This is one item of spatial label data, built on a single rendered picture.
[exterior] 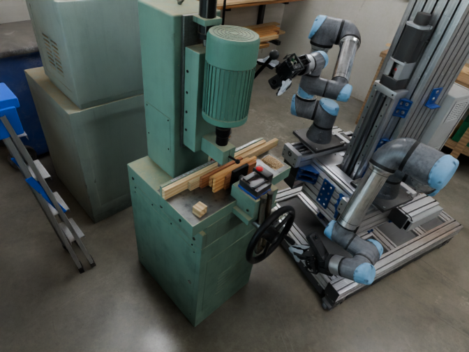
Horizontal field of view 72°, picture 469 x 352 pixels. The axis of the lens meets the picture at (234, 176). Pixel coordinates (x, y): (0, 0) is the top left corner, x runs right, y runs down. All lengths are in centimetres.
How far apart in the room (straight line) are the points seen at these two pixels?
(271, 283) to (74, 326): 116
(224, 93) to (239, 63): 11
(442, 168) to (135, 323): 165
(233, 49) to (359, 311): 176
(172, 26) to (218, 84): 25
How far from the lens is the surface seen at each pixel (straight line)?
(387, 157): 123
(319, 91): 147
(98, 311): 210
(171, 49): 124
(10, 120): 154
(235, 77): 110
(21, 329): 218
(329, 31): 175
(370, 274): 127
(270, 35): 444
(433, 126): 202
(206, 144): 135
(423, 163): 121
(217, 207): 129
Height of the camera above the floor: 182
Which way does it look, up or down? 40 degrees down
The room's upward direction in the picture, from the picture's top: 9 degrees clockwise
